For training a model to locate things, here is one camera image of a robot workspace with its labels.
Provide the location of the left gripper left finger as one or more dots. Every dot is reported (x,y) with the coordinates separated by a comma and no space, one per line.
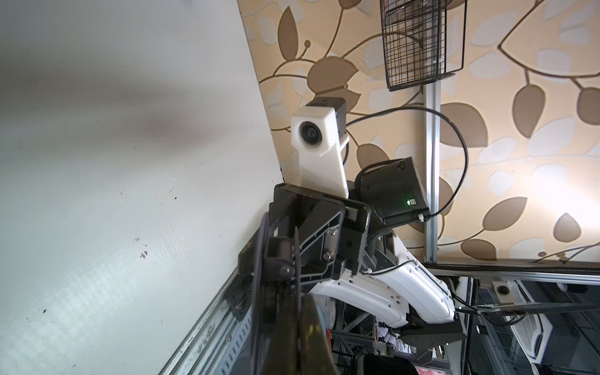
(283,350)

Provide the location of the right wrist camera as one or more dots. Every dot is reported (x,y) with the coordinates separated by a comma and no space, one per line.
(319,136)

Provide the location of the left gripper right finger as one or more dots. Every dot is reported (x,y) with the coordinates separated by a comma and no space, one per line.
(315,355)

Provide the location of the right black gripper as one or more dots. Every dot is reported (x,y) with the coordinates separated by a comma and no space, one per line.
(332,232)

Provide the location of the black wire basket right wall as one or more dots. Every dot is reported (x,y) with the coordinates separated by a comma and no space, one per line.
(423,41)

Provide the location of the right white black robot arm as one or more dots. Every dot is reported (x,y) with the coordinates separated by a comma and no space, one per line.
(396,288)

